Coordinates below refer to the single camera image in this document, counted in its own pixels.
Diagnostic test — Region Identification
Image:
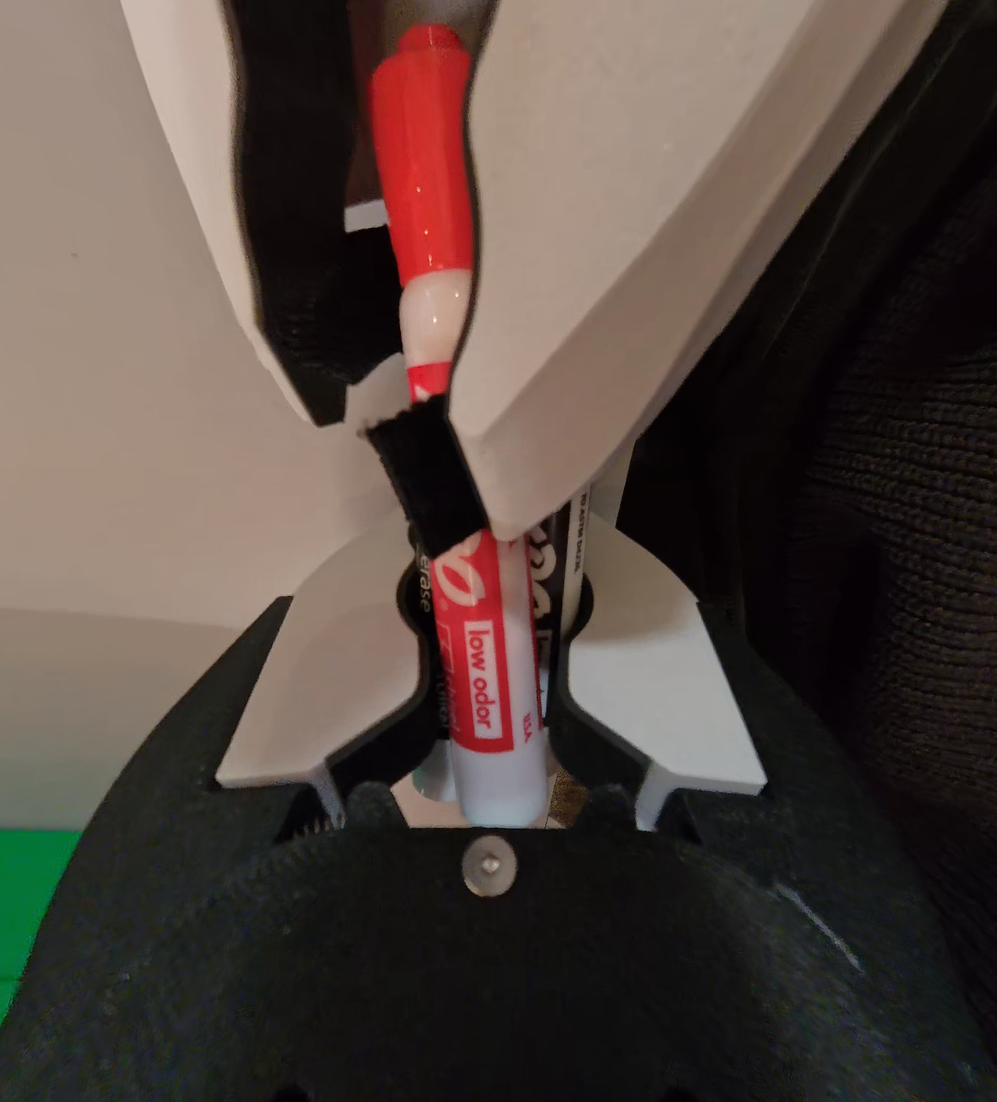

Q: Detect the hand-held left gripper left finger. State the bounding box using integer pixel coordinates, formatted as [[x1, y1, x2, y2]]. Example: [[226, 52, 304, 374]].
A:
[[216, 519, 435, 810]]

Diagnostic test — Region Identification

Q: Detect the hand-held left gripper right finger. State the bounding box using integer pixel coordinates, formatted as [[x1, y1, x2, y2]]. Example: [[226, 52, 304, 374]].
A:
[[550, 515, 766, 829]]

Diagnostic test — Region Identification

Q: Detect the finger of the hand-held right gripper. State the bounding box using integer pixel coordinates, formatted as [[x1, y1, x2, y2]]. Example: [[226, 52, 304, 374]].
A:
[[449, 0, 951, 542], [118, 0, 405, 429]]

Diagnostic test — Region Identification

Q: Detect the black dry erase marker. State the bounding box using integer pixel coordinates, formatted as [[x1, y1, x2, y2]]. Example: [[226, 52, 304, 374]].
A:
[[531, 495, 596, 659], [410, 542, 467, 800]]

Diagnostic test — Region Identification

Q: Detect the black velcro strap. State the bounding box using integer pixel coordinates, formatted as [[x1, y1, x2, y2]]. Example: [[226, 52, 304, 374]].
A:
[[363, 398, 492, 559]]

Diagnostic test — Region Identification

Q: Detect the red dry erase marker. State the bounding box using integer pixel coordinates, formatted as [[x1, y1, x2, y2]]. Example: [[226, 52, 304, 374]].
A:
[[367, 24, 553, 829]]

